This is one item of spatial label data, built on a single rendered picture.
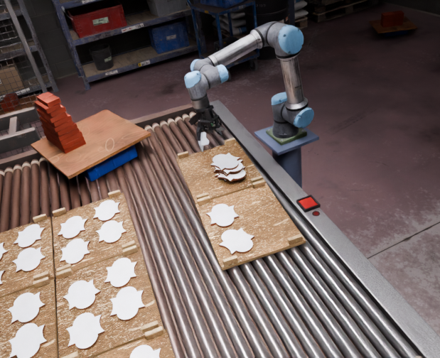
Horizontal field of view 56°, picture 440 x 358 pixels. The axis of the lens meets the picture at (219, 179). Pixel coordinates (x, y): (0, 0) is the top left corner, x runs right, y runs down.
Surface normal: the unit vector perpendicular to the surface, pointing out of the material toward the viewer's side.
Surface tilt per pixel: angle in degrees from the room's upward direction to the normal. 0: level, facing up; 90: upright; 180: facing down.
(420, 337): 0
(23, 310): 0
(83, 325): 0
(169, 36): 90
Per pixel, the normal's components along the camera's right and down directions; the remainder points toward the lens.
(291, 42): 0.45, 0.35
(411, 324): -0.14, -0.79
